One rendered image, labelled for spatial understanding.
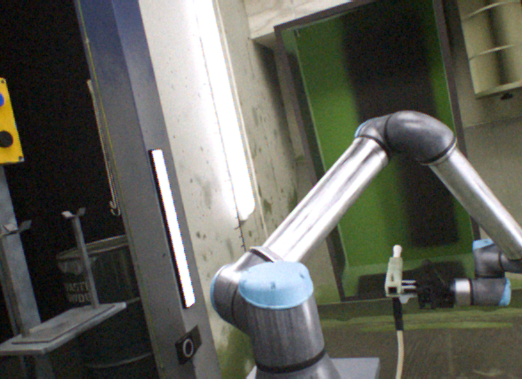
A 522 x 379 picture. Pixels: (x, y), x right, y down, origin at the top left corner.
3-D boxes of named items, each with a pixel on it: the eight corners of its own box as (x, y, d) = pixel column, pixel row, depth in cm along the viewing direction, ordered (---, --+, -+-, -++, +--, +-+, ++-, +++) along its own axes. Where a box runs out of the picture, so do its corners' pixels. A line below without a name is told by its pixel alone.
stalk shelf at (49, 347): (74, 311, 148) (73, 307, 148) (126, 307, 140) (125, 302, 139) (-11, 354, 119) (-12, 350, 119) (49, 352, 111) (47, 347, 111)
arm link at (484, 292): (505, 273, 148) (507, 302, 147) (465, 273, 152) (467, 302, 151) (511, 278, 139) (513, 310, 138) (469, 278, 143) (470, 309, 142)
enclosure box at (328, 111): (349, 267, 226) (293, 30, 201) (475, 252, 205) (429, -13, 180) (341, 302, 194) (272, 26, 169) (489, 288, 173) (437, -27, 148)
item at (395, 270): (405, 345, 144) (398, 278, 141) (390, 345, 145) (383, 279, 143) (407, 291, 189) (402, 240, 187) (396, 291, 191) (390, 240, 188)
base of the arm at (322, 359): (333, 423, 80) (322, 371, 80) (240, 420, 87) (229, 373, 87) (350, 370, 98) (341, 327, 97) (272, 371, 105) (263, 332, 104)
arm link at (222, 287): (216, 307, 95) (400, 97, 121) (193, 293, 111) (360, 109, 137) (261, 350, 99) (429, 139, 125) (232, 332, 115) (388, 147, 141)
